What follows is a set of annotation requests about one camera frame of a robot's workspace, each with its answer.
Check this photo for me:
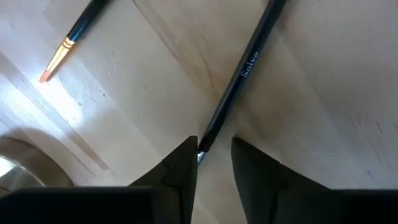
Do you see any black paintbrush silver ferrule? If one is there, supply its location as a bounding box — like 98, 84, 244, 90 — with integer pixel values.
197, 0, 289, 166

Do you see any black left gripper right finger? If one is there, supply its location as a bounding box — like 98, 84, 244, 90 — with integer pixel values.
231, 136, 398, 224

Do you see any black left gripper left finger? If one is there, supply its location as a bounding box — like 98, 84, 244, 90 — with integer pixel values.
0, 135, 198, 224

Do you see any black paintbrush gold ferrule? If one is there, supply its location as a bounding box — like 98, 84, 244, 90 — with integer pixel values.
39, 0, 109, 83

